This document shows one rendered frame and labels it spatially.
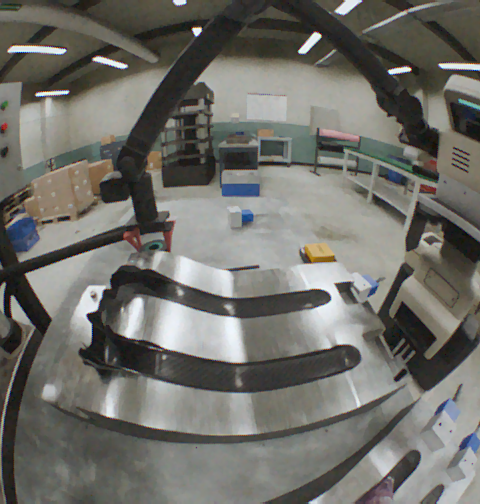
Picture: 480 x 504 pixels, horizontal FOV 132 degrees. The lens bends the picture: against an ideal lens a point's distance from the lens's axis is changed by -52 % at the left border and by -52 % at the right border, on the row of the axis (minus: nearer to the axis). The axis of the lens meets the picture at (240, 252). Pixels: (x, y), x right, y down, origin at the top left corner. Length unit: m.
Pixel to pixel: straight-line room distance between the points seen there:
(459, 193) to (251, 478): 0.62
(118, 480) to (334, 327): 0.38
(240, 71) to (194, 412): 6.93
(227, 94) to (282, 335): 6.66
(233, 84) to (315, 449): 6.89
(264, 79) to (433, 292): 6.66
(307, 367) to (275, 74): 6.91
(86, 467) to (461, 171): 0.86
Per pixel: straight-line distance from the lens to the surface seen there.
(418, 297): 0.62
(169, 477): 0.33
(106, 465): 0.36
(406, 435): 0.33
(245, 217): 0.69
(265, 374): 0.26
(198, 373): 0.24
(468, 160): 0.57
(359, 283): 0.45
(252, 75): 6.89
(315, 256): 0.52
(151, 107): 0.42
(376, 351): 0.34
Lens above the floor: 1.11
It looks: 33 degrees down
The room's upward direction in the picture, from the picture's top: straight up
